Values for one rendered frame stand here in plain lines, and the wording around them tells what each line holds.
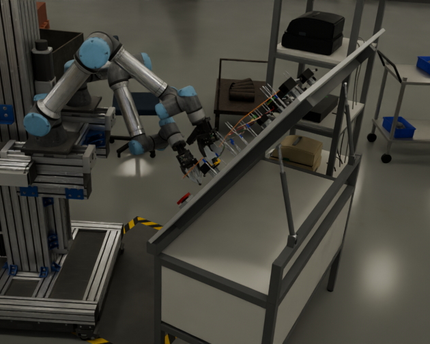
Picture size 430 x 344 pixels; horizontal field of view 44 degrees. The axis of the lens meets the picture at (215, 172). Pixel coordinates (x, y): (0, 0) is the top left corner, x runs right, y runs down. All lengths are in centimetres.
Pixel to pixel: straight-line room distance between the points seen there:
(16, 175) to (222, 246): 101
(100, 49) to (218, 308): 121
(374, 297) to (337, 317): 34
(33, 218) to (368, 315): 207
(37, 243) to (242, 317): 136
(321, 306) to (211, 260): 123
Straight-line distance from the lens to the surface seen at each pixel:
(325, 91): 229
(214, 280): 233
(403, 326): 353
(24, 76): 274
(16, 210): 313
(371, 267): 390
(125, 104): 261
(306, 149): 339
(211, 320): 250
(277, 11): 310
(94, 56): 227
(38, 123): 243
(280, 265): 213
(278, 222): 273
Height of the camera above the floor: 232
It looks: 29 degrees down
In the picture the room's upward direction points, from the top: 3 degrees clockwise
